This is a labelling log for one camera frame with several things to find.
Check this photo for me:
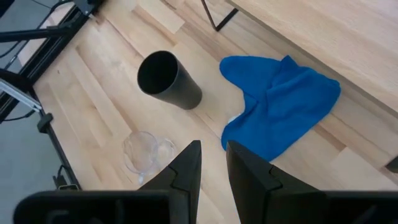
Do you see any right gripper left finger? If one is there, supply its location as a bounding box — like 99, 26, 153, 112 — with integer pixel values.
138, 139, 203, 224

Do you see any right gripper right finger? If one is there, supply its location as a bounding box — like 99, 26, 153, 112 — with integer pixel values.
226, 141, 328, 224

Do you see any clear glass mug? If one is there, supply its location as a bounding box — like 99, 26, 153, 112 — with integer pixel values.
123, 130, 178, 186

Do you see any black metal shelf leg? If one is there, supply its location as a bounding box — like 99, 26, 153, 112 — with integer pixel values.
200, 0, 239, 32

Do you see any blue cloth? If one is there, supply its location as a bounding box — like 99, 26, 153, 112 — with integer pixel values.
219, 55, 342, 163

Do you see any white LED light bar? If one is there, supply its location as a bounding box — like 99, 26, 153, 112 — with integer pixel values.
0, 77, 43, 113

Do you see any black table frame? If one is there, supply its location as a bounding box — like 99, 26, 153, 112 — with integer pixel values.
0, 0, 106, 191

